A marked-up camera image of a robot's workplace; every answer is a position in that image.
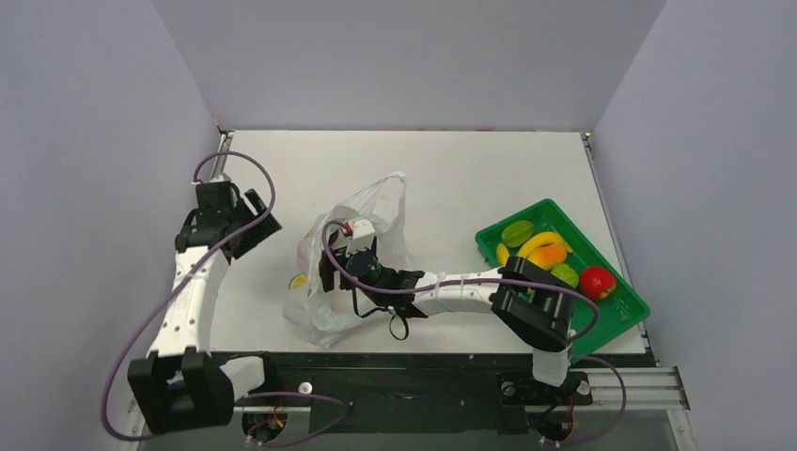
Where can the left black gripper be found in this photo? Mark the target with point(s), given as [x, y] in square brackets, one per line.
[260, 232]

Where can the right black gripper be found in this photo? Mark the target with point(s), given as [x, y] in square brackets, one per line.
[333, 271]

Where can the white plastic bag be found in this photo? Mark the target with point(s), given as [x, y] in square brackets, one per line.
[322, 318]

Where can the green fake starfruit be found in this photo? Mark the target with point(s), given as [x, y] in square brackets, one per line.
[517, 233]

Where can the long yellow fake banana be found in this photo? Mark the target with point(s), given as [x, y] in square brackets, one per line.
[542, 239]

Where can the orange yellow fake mango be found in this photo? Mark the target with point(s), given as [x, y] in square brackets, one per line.
[548, 256]

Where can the green fake lime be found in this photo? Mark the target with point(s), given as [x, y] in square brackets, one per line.
[567, 274]

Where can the red fake apple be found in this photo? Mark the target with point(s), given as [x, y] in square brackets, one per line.
[597, 283]

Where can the small yellow fake banana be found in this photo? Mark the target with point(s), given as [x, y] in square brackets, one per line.
[502, 254]

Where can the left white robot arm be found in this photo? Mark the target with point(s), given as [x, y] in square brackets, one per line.
[178, 385]

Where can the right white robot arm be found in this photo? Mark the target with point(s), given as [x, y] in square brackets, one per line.
[533, 304]

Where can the green plastic tray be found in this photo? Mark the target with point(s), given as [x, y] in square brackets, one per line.
[618, 328]

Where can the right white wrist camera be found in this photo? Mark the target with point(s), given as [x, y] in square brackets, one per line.
[360, 236]

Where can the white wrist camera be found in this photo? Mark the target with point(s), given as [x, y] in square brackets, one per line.
[360, 236]
[215, 179]

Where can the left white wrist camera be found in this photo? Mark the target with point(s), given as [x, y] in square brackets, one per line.
[215, 179]

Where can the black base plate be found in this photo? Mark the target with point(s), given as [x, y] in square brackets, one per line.
[411, 393]

